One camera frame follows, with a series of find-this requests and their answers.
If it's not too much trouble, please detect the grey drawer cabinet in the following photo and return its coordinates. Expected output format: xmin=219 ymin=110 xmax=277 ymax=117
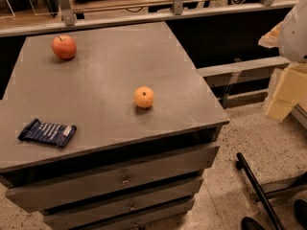
xmin=0 ymin=22 xmax=228 ymax=230

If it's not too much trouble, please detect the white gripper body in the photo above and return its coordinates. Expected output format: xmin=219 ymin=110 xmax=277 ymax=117
xmin=279 ymin=0 xmax=307 ymax=63

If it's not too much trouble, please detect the orange fruit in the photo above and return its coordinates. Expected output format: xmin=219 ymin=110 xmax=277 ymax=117
xmin=133 ymin=86 xmax=154 ymax=108

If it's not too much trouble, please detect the grey metal railing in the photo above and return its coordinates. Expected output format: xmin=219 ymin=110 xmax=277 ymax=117
xmin=0 ymin=0 xmax=297 ymax=37

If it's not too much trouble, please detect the black metal bar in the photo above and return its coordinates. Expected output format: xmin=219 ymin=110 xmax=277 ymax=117
xmin=236 ymin=152 xmax=285 ymax=230

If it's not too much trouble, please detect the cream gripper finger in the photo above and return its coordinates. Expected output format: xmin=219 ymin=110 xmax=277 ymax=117
xmin=264 ymin=62 xmax=307 ymax=122
xmin=258 ymin=23 xmax=282 ymax=48

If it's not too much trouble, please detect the red apple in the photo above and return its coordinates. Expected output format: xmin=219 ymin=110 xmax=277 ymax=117
xmin=52 ymin=34 xmax=77 ymax=60

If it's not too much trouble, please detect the blue snack packet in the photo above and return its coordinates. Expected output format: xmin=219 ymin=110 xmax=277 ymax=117
xmin=17 ymin=119 xmax=77 ymax=148

